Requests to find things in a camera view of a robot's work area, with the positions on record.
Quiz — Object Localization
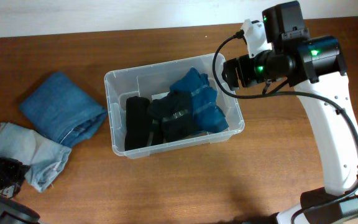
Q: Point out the dark blue jeans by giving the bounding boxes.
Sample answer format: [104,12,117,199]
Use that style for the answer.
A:
[19,72,108,147]

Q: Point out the blue taped cloth bundle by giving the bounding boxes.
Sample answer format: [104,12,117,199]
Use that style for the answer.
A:
[170,67,229,133]

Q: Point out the white label in bin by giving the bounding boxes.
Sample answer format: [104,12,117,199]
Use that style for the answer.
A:
[152,92,168,100]

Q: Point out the light blue jeans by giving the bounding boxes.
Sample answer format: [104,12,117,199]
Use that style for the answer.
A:
[0,123,71,193]

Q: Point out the clear plastic storage bin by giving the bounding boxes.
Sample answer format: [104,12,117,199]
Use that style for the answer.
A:
[104,54,245,159]

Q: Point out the dark navy taped cloth bundle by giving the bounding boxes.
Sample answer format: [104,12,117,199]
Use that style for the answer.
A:
[147,90,200,142]

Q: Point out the right black camera cable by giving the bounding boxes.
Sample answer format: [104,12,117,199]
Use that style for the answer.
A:
[211,29,358,224]

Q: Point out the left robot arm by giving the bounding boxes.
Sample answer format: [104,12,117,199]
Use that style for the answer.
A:
[0,157,40,224]

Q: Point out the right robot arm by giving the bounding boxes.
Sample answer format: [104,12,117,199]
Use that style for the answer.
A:
[215,1,358,224]

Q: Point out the black cloth bundle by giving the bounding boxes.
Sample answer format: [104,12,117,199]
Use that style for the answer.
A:
[124,96,163,151]

